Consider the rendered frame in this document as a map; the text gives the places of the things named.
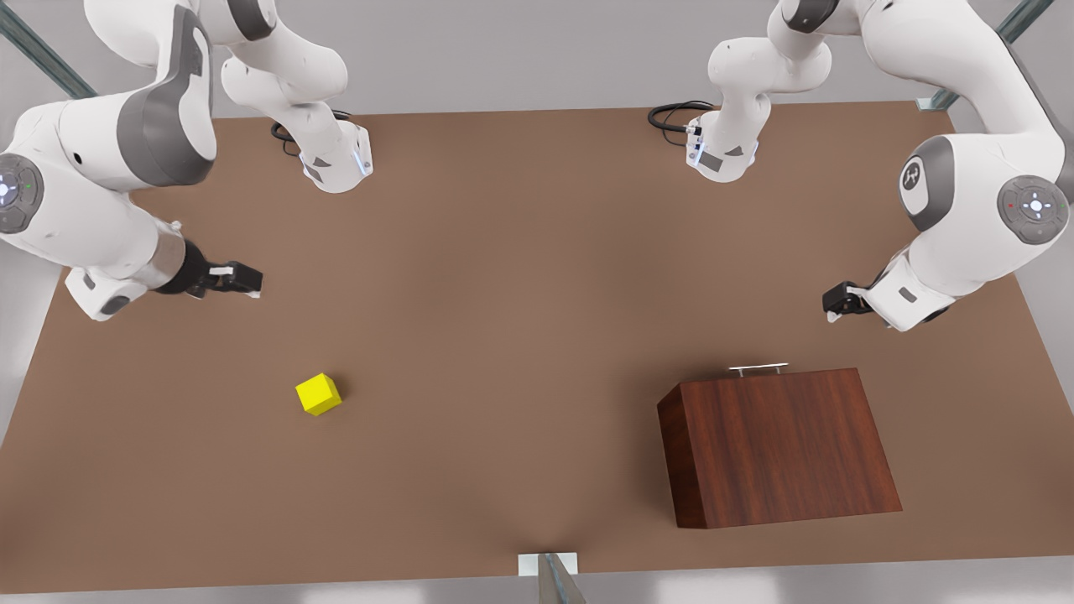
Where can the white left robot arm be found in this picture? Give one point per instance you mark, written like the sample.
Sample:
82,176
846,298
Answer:
965,210

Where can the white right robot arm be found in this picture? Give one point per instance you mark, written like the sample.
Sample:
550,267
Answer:
101,201

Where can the dark wooden drawer cabinet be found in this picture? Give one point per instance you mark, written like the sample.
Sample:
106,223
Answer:
776,449

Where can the yellow cube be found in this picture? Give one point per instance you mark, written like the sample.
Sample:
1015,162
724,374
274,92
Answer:
319,394

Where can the silver frame post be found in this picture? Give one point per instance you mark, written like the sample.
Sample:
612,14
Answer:
554,580
46,57
990,50

